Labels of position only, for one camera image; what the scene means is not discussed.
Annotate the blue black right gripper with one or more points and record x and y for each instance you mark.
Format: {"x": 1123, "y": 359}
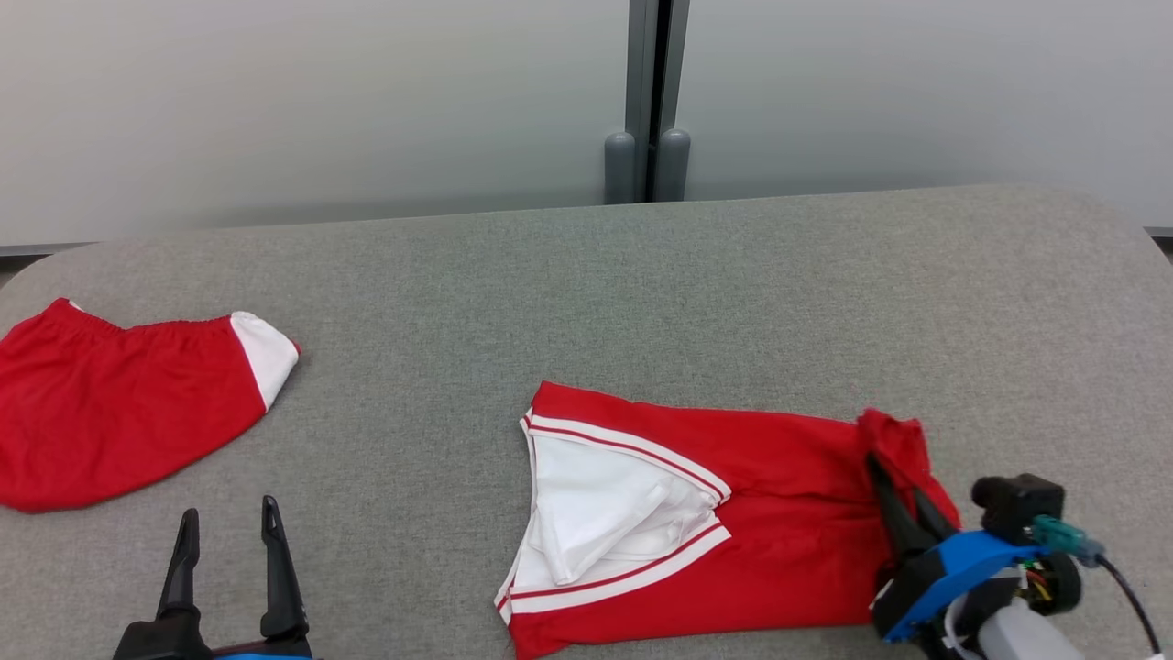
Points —
{"x": 953, "y": 568}

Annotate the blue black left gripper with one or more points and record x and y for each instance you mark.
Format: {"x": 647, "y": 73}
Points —
{"x": 174, "y": 643}

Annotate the red jersey with white trim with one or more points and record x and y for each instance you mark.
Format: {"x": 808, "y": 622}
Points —
{"x": 788, "y": 513}

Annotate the red shorts with white stripe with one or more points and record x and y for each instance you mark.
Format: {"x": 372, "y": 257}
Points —
{"x": 119, "y": 403}

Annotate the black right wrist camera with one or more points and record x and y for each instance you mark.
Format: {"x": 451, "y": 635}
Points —
{"x": 1017, "y": 504}

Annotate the grey partition joint post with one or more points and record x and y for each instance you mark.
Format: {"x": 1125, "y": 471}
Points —
{"x": 639, "y": 73}

